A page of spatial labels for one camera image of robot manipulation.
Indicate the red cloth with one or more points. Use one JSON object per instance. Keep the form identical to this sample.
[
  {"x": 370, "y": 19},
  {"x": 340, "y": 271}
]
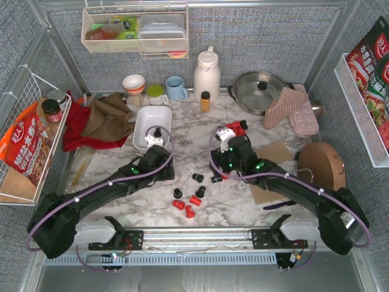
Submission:
[{"x": 77, "y": 119}]

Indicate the silver lid glass jar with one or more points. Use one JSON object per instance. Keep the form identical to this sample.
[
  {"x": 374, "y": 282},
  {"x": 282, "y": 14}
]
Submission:
[{"x": 59, "y": 96}]

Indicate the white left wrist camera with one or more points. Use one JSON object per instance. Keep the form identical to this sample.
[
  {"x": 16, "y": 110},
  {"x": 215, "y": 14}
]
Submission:
[{"x": 152, "y": 141}]

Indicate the pink yellow sponge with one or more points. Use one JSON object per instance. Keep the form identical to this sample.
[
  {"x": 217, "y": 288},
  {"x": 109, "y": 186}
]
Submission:
[{"x": 177, "y": 54}]

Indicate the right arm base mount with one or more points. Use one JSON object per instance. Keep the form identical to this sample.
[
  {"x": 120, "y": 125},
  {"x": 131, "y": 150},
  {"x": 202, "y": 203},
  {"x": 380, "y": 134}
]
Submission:
[{"x": 273, "y": 238}]

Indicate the green lidded white cup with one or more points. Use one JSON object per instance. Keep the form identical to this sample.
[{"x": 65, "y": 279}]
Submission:
[{"x": 156, "y": 95}]

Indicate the pink striped cloth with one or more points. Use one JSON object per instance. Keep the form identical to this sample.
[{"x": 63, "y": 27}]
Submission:
[{"x": 288, "y": 102}]

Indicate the white thermos jug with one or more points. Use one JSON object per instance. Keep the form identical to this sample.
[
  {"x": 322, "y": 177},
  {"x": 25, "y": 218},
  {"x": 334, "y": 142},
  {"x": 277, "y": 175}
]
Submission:
[{"x": 207, "y": 75}]

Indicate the red coffee capsule cluster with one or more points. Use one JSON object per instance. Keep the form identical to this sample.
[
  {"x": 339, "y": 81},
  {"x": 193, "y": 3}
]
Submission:
[{"x": 236, "y": 128}]

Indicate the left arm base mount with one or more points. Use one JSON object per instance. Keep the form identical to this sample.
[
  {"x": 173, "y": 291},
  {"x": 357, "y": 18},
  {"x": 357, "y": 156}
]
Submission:
[{"x": 131, "y": 240}]

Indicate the dark lid glass jar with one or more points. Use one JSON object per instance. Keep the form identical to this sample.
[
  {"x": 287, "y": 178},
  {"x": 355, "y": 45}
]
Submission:
[{"x": 52, "y": 110}]

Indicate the round wooden board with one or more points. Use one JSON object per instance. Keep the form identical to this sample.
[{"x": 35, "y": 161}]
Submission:
[{"x": 319, "y": 163}]

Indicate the purple spatula handle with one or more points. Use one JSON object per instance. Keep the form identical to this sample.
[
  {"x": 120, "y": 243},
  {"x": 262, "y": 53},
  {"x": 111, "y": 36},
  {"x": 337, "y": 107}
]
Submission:
[{"x": 279, "y": 205}]

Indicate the brown cloth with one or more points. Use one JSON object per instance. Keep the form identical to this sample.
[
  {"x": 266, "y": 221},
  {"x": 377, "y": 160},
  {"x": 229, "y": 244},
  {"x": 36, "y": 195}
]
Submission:
[{"x": 109, "y": 119}]

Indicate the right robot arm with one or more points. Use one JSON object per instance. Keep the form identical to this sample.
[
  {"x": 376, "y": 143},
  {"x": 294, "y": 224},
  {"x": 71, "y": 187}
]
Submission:
[{"x": 342, "y": 223}]

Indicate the orange snack bag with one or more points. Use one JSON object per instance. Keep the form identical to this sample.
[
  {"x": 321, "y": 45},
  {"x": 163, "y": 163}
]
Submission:
[{"x": 25, "y": 147}]

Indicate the orange spice bottle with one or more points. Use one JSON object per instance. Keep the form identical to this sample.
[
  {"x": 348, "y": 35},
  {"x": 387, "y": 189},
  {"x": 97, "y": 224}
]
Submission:
[{"x": 205, "y": 101}]

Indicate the brown cardboard sheet right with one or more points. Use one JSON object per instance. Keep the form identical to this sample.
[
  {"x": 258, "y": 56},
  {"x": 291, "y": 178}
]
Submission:
[{"x": 261, "y": 196}]

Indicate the blue mug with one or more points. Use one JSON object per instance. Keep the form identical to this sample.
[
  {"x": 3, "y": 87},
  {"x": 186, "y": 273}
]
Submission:
[{"x": 175, "y": 88}]

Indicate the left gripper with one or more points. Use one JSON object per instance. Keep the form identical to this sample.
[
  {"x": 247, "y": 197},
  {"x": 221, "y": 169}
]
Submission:
[{"x": 157, "y": 133}]

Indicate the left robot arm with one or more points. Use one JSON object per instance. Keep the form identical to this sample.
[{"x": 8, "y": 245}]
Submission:
[{"x": 58, "y": 222}]

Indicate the brown cardboard square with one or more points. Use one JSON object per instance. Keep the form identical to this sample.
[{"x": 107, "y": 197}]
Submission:
[{"x": 276, "y": 152}]

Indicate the white mesh basket right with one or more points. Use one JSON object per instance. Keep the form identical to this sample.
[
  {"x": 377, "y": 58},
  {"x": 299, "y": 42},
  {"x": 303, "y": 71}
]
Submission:
[{"x": 372, "y": 141}]

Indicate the white wire basket left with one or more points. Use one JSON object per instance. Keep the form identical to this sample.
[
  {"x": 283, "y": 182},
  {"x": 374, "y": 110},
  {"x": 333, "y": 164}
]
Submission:
[{"x": 16, "y": 189}]

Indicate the white rectangular storage basket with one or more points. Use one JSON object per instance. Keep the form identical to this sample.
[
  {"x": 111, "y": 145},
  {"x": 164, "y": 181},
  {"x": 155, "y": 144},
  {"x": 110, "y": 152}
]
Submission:
[{"x": 148, "y": 119}]

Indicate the white orange striped bowl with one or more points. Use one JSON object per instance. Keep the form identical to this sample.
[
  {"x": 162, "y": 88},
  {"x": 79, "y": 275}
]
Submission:
[{"x": 134, "y": 84}]

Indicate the pink egg tray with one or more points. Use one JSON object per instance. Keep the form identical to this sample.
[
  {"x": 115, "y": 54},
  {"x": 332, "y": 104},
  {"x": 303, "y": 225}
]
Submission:
[{"x": 304, "y": 121}]

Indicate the clear plastic container stack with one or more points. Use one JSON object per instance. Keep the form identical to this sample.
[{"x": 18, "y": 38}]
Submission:
[{"x": 162, "y": 32}]

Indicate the steel cup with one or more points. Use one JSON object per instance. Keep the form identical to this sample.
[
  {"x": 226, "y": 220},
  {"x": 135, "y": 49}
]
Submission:
[{"x": 317, "y": 108}]

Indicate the steel pot with glass lid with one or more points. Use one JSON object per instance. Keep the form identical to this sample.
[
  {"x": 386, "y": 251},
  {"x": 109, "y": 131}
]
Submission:
[{"x": 255, "y": 91}]

